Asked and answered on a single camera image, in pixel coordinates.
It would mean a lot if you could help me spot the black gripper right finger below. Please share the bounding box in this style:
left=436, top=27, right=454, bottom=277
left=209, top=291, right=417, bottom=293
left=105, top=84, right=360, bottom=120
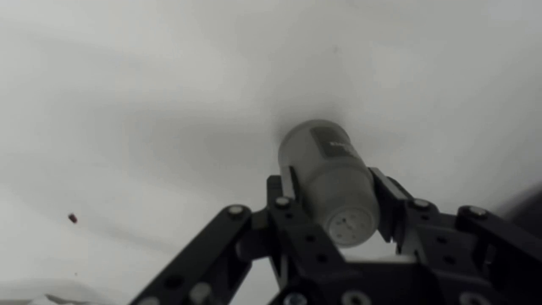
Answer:
left=370, top=167, right=542, bottom=284

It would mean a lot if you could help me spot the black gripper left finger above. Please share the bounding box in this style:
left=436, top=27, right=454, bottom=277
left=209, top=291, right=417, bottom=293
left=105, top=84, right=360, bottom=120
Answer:
left=131, top=165, right=348, bottom=305

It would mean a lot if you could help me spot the grey shaker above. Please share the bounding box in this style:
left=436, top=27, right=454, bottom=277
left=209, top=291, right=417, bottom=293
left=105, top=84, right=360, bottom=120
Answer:
left=277, top=116, right=382, bottom=248

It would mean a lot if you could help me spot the white towel with red stripes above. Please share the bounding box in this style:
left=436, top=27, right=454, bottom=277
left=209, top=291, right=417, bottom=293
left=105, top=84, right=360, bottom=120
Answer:
left=0, top=277, right=121, bottom=305

